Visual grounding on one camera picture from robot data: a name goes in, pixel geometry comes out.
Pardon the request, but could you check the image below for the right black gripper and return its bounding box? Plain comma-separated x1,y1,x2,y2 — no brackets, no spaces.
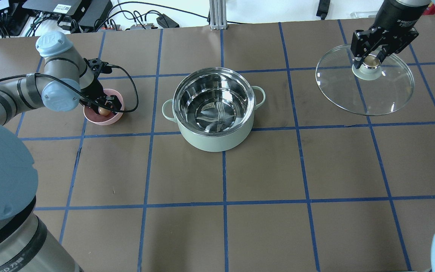
351,0,419,69

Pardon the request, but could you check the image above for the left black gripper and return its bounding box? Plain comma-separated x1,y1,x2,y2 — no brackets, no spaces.
80,76,123,114

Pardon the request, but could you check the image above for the brown egg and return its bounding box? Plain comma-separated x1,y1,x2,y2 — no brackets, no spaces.
98,107,112,116

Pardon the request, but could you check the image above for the glass pot lid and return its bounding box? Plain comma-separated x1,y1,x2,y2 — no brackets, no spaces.
315,44,415,116

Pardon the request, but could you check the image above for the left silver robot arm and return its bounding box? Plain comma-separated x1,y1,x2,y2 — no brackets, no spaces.
0,31,124,272

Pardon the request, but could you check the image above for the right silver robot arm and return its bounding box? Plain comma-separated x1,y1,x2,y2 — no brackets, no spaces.
350,0,435,272

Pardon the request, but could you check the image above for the pale green steel pot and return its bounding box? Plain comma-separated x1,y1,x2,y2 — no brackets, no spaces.
162,67,267,153

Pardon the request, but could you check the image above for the pink bowl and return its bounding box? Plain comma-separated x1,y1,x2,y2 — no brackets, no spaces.
83,88,125,126

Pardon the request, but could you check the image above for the black power brick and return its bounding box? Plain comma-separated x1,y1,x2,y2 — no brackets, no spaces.
78,0,113,32

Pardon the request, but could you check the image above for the black red computer box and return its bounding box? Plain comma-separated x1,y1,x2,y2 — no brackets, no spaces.
23,0,91,22

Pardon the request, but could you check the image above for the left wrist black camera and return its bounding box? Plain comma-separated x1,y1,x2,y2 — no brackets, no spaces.
83,58,112,78

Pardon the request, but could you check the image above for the aluminium frame post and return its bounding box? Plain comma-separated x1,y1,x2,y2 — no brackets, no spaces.
209,0,228,30

